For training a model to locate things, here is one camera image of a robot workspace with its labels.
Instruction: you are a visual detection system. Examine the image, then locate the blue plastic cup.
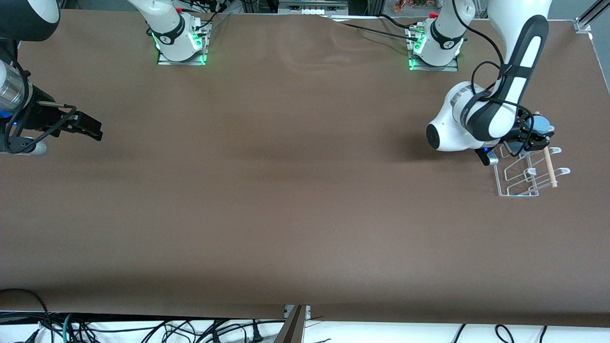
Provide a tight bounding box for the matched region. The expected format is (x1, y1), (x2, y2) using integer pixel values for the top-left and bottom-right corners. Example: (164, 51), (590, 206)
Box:
(530, 116), (556, 137)

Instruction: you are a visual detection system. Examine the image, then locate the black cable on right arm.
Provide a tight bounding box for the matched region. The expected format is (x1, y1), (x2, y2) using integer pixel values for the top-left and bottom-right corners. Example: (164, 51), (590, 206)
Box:
(0, 38), (78, 154)

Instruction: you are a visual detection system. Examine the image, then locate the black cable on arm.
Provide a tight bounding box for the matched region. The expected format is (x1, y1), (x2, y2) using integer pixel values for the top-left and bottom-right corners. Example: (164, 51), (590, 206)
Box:
(450, 0), (534, 136)
(0, 38), (78, 154)

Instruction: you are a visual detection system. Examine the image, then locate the white wire rack wooden rod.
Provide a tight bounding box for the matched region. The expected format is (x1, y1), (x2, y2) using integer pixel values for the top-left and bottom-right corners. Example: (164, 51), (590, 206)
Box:
(495, 111), (571, 197)

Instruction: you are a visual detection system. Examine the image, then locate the black velcro cable strap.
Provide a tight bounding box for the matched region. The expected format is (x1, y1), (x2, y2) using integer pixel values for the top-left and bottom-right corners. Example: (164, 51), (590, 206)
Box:
(499, 64), (532, 80)

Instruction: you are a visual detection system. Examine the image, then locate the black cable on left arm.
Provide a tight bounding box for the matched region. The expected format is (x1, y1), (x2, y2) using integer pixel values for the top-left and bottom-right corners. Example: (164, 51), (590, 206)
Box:
(450, 0), (534, 136)

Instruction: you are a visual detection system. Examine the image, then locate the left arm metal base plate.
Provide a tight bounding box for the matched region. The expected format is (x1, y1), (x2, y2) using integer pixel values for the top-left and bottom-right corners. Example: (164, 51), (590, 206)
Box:
(406, 25), (460, 72)

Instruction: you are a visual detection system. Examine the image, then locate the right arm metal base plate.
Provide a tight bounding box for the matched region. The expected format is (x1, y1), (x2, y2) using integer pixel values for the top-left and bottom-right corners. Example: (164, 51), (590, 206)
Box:
(156, 29), (209, 66)

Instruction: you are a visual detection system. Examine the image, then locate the black looped floor cable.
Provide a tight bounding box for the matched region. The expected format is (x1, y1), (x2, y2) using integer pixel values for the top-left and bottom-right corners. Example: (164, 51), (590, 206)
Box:
(0, 288), (52, 330)

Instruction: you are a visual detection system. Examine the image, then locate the black cable across table edge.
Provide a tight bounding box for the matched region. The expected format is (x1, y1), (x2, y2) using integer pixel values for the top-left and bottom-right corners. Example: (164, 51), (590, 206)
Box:
(331, 13), (417, 43)

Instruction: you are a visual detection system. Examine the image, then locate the green cable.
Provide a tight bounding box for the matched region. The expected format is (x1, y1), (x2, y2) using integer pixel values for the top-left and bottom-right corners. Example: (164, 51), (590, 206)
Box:
(61, 313), (80, 343)

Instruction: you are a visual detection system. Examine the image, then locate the black tangled floor cable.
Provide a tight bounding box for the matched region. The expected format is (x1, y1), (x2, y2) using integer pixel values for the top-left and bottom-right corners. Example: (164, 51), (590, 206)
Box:
(76, 317), (286, 343)

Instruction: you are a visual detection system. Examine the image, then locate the aluminium table post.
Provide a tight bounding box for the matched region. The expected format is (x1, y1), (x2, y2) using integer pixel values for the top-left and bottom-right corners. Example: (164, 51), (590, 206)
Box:
(274, 305), (311, 343)

